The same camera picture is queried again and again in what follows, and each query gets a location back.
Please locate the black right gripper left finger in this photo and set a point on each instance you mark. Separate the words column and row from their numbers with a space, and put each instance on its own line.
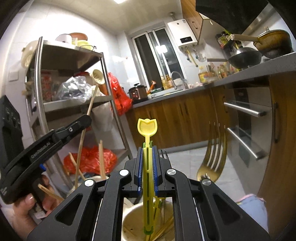
column 94, row 210

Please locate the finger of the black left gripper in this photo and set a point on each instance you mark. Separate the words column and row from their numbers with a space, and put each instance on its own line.
column 67, row 133

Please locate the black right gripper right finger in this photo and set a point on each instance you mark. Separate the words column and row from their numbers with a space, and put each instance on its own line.
column 202, row 211

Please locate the wooden chopstick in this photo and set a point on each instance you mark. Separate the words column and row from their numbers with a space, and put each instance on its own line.
column 101, row 160
column 50, row 193
column 83, row 137
column 167, row 227

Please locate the yellow green plastic spoon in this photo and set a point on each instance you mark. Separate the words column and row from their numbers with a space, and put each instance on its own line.
column 147, row 128

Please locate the wooden kitchen cabinets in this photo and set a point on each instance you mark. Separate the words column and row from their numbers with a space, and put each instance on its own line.
column 184, row 119

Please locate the kitchen window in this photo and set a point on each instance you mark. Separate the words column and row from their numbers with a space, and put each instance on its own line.
column 158, row 59

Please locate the person's left hand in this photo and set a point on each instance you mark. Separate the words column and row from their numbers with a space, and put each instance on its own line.
column 22, row 222

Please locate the wooden chopstick in holder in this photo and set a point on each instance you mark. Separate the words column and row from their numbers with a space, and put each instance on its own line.
column 50, row 193
column 167, row 227
column 101, row 160

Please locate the white ceramic utensil holder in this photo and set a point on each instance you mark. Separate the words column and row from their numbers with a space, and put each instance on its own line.
column 114, row 189

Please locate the clear plastic bag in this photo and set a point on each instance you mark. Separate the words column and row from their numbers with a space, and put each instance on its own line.
column 74, row 88

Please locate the metal shelf rack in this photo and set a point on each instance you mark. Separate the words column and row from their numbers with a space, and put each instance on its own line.
column 60, row 57

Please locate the blue cartoon cloth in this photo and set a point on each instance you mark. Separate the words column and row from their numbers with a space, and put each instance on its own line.
column 255, row 207

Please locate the beige slotted ladle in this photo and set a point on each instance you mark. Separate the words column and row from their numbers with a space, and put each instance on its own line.
column 100, row 80

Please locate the red plastic bag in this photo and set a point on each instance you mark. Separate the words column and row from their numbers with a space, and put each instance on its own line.
column 122, row 102

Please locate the bowls on top shelf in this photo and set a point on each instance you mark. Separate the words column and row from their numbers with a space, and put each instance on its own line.
column 78, row 39

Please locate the steel oven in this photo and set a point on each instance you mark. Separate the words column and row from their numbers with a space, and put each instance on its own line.
column 249, row 132

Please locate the chrome faucet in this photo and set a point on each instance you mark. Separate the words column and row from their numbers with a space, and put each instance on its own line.
column 178, row 80

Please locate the yellow bottle on counter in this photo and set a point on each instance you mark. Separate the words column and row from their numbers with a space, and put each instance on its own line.
column 203, row 74

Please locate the white water heater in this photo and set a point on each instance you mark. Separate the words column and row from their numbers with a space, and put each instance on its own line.
column 183, row 35

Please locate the black wok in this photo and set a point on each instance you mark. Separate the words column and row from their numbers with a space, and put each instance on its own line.
column 242, row 58

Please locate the brown frying pan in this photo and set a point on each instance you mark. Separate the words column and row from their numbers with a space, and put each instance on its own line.
column 271, row 43

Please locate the black range hood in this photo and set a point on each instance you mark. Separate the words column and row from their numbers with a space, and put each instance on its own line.
column 236, row 16

